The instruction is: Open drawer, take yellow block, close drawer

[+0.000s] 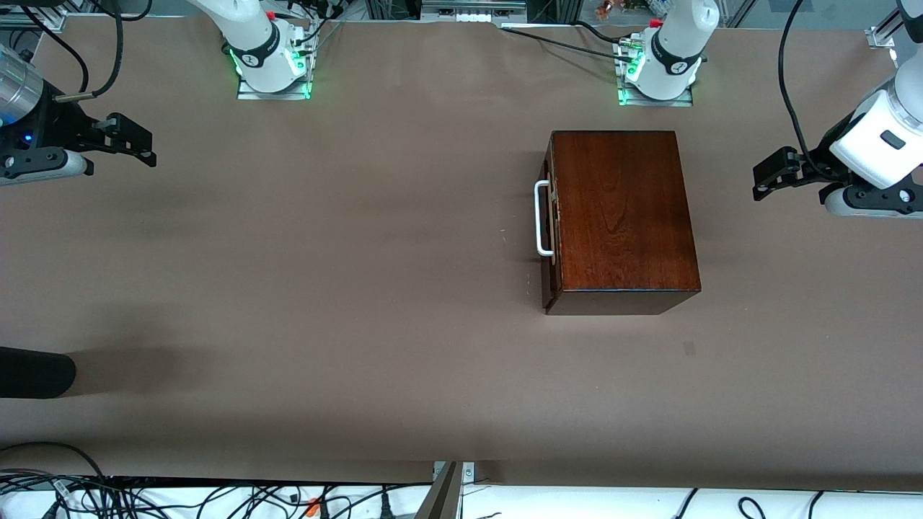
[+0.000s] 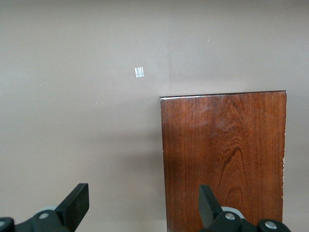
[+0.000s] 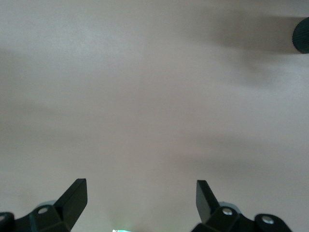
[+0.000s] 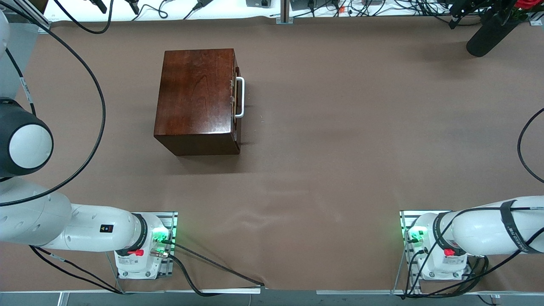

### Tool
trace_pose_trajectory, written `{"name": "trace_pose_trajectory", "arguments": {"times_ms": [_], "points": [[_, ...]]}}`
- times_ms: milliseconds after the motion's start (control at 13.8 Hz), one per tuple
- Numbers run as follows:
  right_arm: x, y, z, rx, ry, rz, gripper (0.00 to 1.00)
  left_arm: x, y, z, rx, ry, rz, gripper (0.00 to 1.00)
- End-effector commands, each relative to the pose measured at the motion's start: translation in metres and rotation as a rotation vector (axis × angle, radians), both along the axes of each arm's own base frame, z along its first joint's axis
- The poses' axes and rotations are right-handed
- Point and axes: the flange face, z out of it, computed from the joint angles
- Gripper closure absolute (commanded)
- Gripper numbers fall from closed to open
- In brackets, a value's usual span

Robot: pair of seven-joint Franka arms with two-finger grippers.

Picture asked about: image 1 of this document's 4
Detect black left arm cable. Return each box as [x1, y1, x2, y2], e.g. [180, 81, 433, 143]
[779, 0, 830, 181]

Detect tangled black cables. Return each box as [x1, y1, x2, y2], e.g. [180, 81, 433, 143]
[0, 472, 433, 519]

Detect aluminium profile rail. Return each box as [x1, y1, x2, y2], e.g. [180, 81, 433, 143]
[867, 25, 911, 50]

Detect wooden drawer with white handle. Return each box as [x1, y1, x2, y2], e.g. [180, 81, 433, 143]
[534, 133, 562, 311]

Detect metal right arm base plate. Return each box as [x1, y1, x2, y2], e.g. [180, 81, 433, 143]
[237, 68, 312, 101]

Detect dark brown wooden cabinet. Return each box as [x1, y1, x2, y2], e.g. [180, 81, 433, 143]
[542, 130, 702, 316]

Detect black ribbed cylinder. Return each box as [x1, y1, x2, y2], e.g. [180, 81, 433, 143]
[0, 346, 77, 399]

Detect black arched cable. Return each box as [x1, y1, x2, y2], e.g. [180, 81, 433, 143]
[0, 441, 109, 482]

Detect metal table edge bracket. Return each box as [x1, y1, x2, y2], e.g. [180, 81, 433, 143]
[415, 460, 477, 519]

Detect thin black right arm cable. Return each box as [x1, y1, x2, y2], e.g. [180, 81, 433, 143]
[14, 14, 91, 94]

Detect black cable on table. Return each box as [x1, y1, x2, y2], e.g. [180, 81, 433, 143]
[500, 20, 642, 62]

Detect white power strip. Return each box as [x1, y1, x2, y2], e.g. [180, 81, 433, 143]
[420, 0, 529, 24]

